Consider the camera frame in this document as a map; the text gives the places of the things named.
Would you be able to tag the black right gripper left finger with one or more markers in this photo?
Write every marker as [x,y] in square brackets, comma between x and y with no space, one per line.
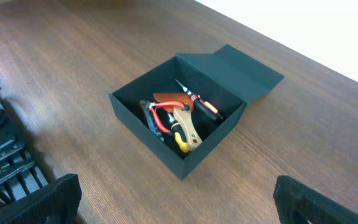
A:
[57,202]

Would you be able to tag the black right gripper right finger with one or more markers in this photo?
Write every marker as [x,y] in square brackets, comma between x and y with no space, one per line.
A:
[297,203]

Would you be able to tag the orange black needle-nose pliers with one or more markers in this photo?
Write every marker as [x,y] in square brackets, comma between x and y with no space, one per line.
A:
[204,106]

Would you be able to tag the red black diagonal cutters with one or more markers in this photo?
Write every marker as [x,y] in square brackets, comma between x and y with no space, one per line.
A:
[167,106]

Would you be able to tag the yellow black screwdriver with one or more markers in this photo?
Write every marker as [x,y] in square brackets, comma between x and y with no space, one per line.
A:
[178,133]

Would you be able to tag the orange scraper with wooden handle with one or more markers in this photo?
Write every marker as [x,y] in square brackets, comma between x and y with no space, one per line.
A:
[182,116]

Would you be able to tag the black open storage box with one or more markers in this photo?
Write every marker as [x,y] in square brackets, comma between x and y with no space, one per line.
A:
[227,78]

